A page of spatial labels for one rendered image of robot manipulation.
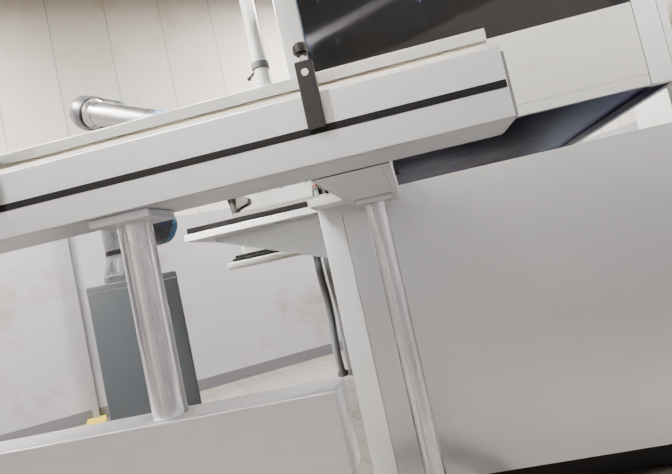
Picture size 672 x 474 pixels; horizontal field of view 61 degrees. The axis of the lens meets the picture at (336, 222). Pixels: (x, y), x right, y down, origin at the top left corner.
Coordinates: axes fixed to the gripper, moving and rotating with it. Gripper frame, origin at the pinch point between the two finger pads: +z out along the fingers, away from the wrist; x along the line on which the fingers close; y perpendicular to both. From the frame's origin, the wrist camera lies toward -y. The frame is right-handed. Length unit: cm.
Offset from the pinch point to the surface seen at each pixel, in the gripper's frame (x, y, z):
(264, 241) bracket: -2.5, 8.0, 9.7
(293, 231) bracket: -2.5, 17.2, 8.6
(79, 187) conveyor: -95, 8, 3
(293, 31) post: -12, 31, -46
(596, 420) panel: -12, 87, 73
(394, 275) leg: -34, 45, 26
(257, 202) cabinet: 89, -16, -14
